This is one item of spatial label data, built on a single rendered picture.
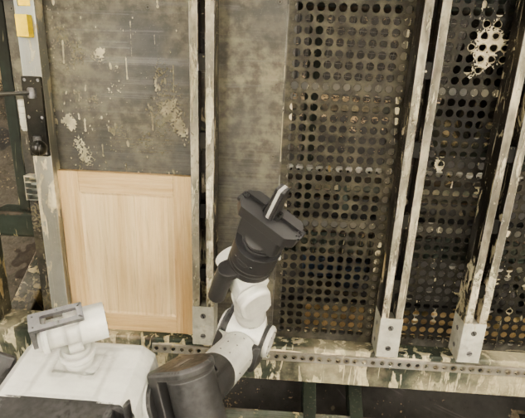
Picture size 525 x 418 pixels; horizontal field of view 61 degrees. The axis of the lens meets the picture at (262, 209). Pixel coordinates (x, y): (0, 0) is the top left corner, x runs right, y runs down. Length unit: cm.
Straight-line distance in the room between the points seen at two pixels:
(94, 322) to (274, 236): 35
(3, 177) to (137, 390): 270
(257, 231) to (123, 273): 69
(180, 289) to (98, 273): 24
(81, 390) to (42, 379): 8
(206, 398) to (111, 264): 63
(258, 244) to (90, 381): 39
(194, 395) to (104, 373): 17
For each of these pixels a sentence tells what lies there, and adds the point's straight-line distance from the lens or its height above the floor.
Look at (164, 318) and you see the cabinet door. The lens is 139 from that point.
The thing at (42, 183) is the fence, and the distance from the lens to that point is 133.
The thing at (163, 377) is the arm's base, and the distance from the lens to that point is 86.
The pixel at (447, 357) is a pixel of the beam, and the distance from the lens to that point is 145.
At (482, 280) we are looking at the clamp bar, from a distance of 136.
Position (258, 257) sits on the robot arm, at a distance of 77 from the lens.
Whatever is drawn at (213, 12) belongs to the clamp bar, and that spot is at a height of 167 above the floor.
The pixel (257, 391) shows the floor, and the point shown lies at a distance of 226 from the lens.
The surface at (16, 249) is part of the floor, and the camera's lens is 298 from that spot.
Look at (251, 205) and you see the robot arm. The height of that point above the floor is 160.
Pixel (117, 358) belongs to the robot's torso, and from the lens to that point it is 92.
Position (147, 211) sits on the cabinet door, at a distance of 126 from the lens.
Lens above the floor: 216
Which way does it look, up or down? 51 degrees down
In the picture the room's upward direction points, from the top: straight up
